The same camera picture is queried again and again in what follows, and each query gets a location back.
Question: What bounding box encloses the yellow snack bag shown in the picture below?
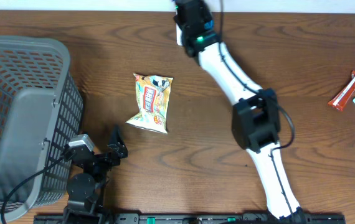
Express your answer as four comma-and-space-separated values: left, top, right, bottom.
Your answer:
126, 73, 173, 134

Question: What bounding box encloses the red snack bar wrapper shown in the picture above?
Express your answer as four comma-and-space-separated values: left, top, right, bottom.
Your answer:
328, 70, 355, 111

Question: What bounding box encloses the blue mouthwash bottle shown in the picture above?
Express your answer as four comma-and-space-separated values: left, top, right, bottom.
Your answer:
204, 20, 214, 30

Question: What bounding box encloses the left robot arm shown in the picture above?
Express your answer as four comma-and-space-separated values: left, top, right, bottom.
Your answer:
61, 126, 128, 224

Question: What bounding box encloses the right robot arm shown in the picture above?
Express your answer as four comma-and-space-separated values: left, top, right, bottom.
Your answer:
177, 30, 301, 223

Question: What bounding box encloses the grey plastic shopping basket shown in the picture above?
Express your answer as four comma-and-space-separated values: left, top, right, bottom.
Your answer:
0, 35, 83, 222

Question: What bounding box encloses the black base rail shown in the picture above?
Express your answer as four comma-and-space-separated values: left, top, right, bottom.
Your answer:
33, 213, 346, 224

